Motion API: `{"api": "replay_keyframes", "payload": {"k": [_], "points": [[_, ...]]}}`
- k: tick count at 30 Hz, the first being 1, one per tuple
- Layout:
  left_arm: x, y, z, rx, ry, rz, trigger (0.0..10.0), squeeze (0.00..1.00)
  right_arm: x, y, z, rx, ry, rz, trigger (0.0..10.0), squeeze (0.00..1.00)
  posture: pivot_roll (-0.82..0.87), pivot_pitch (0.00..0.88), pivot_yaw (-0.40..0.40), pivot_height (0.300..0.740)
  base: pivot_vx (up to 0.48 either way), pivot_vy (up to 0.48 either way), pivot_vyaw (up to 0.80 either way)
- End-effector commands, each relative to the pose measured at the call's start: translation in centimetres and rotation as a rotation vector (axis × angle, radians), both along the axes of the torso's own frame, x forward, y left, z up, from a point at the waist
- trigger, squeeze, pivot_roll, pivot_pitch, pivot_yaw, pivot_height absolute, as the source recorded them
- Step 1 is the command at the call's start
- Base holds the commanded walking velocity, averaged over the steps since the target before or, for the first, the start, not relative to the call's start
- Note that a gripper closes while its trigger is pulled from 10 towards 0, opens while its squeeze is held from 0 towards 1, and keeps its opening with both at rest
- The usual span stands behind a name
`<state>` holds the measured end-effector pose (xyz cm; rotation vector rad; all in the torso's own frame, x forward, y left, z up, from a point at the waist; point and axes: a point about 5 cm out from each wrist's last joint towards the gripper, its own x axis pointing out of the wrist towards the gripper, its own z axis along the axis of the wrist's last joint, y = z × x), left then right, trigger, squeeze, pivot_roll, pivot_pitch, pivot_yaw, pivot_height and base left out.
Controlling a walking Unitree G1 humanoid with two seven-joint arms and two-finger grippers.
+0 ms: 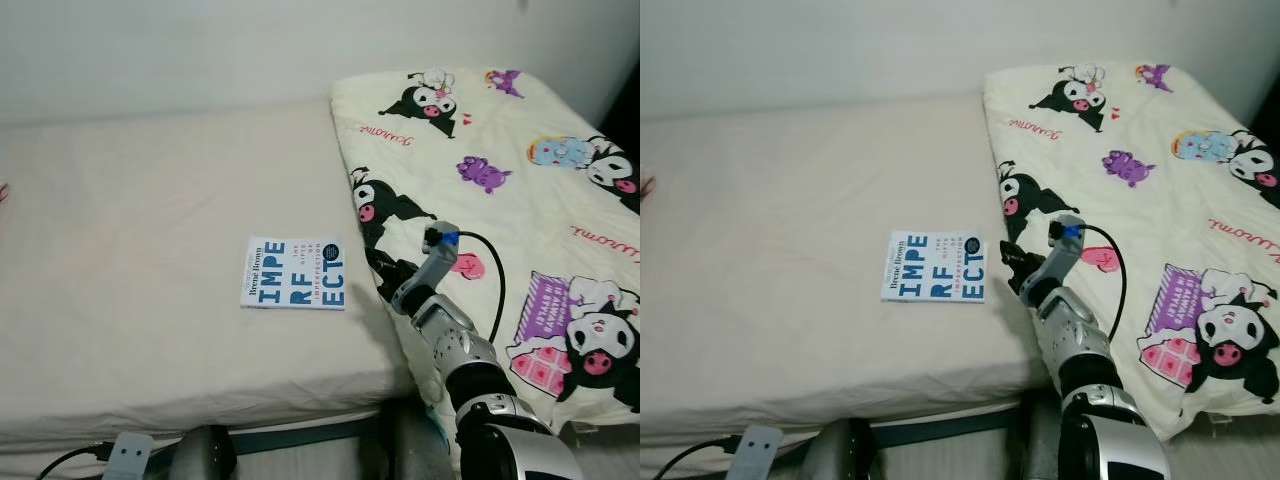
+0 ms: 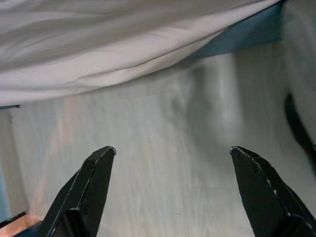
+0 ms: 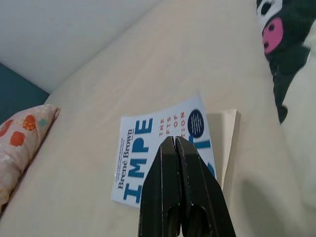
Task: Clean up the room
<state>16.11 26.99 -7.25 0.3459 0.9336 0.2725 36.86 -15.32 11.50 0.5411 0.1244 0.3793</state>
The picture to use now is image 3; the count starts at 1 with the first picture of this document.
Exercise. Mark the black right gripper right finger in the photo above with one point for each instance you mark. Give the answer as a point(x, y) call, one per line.
point(202, 187)

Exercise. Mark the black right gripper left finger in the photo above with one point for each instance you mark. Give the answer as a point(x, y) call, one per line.
point(160, 185)

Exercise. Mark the white book with blue letters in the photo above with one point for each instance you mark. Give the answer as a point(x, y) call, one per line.
point(138, 158)

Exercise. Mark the pink pillow with orange patches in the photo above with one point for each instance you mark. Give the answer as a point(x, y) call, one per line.
point(22, 138)

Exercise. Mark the cream cartoon print quilt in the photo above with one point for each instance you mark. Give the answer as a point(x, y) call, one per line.
point(291, 61)

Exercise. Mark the mattress with beige sheet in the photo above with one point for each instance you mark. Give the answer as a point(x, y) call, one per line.
point(123, 86)

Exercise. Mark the teal upholstered headboard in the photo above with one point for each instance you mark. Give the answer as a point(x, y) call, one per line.
point(17, 91)

